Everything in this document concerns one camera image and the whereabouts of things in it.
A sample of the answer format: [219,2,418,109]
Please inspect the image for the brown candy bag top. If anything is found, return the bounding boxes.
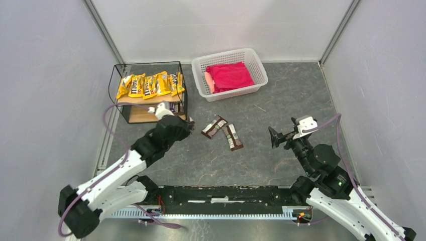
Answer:
[201,115,228,139]

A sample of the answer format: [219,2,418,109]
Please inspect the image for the purple cable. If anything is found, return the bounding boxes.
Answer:
[304,113,407,241]
[57,102,184,237]

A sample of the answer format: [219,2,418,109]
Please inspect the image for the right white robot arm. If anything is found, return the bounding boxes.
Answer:
[268,115,416,240]

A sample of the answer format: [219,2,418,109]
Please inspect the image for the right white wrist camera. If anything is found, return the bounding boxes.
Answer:
[295,115,318,139]

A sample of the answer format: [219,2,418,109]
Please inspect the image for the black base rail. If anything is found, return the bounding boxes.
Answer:
[138,186,307,215]

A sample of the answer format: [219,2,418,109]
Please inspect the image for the black wire wooden shelf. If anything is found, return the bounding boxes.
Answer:
[108,61,188,124]

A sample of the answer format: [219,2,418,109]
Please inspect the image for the pink folded cloth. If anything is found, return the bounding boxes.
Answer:
[204,62,255,94]

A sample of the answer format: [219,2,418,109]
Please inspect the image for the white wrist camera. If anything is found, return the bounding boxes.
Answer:
[148,101,174,120]
[295,115,318,139]

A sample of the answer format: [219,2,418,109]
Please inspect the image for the brown candy bag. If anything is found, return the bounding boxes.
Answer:
[201,115,228,139]
[222,124,244,151]

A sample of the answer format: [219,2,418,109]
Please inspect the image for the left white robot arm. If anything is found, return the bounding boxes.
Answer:
[58,115,195,238]

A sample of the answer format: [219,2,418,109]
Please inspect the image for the white plastic basket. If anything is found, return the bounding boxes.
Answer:
[191,48,268,102]

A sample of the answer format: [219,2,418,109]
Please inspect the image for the yellow M&M bag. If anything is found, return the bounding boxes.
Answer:
[128,73,145,98]
[143,75,157,99]

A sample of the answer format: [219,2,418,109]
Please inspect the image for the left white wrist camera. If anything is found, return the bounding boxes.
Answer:
[148,101,174,120]

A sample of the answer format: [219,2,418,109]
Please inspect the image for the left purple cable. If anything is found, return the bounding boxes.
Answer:
[57,102,184,237]

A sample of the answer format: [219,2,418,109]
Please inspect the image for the purple brown M&M bag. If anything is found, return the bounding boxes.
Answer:
[169,103,176,112]

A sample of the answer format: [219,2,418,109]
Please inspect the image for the yellow candy bag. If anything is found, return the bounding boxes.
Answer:
[116,74,134,99]
[156,71,171,96]
[168,72,185,96]

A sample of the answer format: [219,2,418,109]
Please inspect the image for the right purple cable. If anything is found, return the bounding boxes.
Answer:
[304,113,407,241]

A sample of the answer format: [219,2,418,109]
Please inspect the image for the brown candy bag middle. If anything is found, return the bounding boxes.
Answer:
[222,124,244,151]

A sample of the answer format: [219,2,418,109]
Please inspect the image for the brown candy bag lower shelf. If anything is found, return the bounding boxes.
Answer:
[174,102,185,115]

